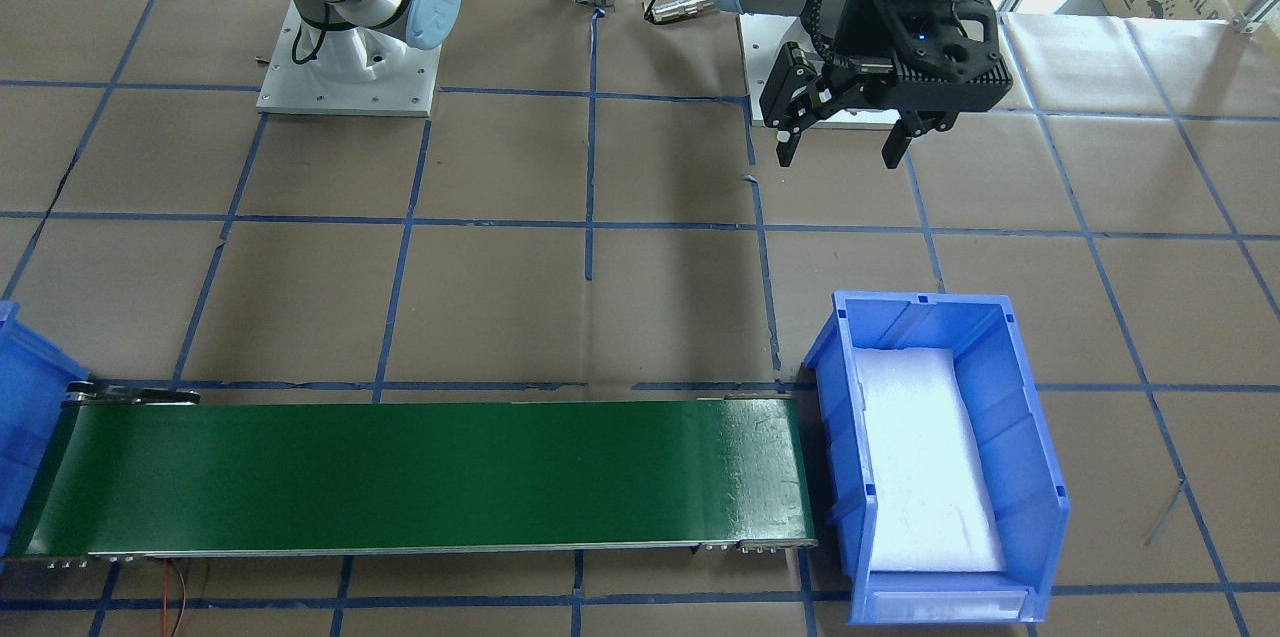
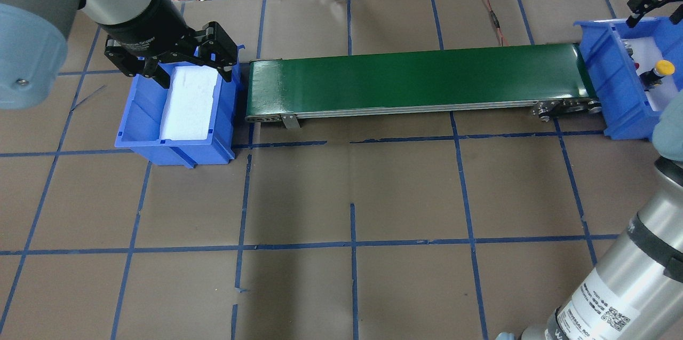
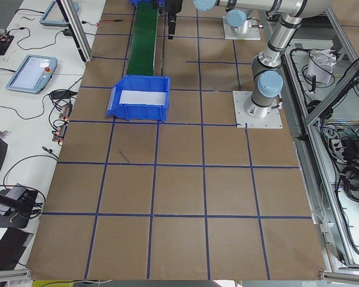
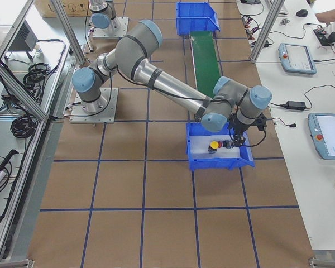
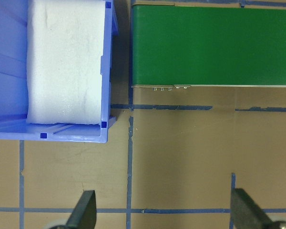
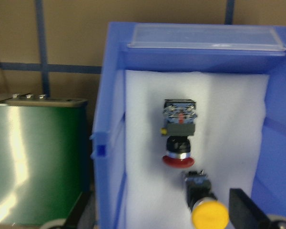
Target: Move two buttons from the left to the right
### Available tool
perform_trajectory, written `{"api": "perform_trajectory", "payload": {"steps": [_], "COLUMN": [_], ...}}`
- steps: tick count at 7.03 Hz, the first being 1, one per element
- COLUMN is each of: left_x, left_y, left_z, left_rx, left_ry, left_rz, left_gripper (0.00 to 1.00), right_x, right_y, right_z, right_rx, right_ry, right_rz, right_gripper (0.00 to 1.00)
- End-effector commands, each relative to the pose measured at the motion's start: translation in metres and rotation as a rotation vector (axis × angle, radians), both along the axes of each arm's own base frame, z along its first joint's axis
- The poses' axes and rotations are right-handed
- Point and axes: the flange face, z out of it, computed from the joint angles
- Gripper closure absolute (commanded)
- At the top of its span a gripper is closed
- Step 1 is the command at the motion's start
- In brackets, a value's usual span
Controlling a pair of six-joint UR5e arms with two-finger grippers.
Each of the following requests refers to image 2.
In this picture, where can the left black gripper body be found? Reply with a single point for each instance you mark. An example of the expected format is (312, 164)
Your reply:
(151, 24)

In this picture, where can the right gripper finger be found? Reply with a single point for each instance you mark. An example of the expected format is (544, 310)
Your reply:
(638, 9)

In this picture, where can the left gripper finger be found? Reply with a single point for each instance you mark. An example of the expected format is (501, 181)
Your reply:
(153, 70)
(218, 50)

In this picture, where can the yellow push button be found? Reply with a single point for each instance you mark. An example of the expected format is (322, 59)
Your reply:
(652, 78)

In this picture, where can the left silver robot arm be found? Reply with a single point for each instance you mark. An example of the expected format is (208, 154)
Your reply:
(34, 42)

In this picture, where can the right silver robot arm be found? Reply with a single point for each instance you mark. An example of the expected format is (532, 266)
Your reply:
(634, 290)

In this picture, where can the white foam pad right bin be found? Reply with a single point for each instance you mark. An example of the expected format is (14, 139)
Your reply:
(646, 53)

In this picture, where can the white foam pad bin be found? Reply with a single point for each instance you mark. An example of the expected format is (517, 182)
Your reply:
(188, 106)
(646, 53)

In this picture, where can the white foam pad left bin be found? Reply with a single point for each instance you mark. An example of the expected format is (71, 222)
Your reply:
(188, 106)

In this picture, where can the blue bin left side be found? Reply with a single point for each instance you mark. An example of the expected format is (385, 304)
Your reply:
(140, 124)

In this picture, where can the blue bin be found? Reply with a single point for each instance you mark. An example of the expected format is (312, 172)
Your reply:
(140, 124)
(624, 105)

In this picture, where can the blue bin right side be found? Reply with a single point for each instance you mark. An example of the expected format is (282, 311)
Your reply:
(624, 105)

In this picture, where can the green conveyor belt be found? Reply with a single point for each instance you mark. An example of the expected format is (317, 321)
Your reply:
(550, 79)

